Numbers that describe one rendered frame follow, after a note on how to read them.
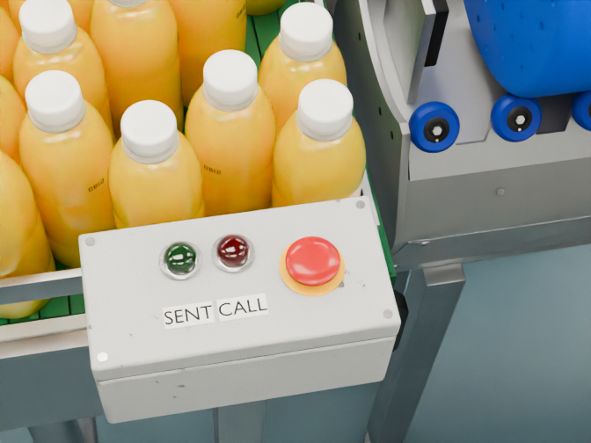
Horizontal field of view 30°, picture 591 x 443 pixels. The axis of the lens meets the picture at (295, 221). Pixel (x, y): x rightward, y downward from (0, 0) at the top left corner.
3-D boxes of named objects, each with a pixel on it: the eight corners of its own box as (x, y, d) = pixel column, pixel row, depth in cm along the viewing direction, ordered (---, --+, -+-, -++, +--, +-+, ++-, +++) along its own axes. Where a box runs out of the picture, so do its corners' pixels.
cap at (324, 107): (294, 132, 79) (295, 118, 78) (301, 89, 81) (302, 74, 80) (348, 139, 79) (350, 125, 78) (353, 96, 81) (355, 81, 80)
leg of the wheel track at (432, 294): (402, 458, 181) (472, 283, 126) (368, 463, 180) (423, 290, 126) (394, 424, 183) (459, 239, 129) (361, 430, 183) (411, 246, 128)
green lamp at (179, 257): (199, 273, 72) (199, 265, 71) (165, 278, 72) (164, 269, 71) (194, 244, 73) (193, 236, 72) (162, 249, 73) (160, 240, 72)
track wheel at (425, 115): (462, 102, 95) (455, 96, 96) (411, 109, 94) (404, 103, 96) (463, 152, 96) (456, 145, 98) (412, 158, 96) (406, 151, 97)
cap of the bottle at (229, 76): (216, 57, 83) (216, 41, 81) (265, 74, 82) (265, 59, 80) (194, 95, 81) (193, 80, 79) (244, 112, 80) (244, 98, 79)
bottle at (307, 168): (264, 272, 95) (268, 146, 79) (274, 202, 99) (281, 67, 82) (346, 283, 95) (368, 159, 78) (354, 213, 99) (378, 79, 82)
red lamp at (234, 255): (251, 265, 73) (251, 257, 72) (219, 271, 73) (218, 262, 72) (246, 237, 74) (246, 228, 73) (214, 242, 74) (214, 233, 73)
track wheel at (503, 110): (545, 92, 95) (536, 86, 97) (495, 98, 95) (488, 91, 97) (544, 141, 97) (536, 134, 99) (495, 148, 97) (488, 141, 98)
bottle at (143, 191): (120, 232, 97) (94, 99, 80) (201, 221, 98) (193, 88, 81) (127, 305, 93) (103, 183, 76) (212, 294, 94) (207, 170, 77)
